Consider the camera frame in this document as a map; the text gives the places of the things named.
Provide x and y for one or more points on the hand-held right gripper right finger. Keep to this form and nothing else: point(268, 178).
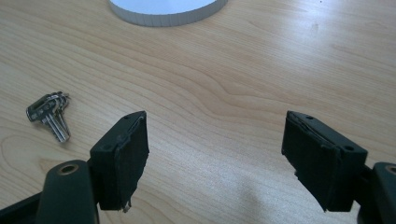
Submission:
point(323, 161)

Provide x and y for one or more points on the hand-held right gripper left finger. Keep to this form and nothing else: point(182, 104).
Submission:
point(120, 161)

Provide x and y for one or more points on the white round container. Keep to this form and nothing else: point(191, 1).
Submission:
point(168, 11)

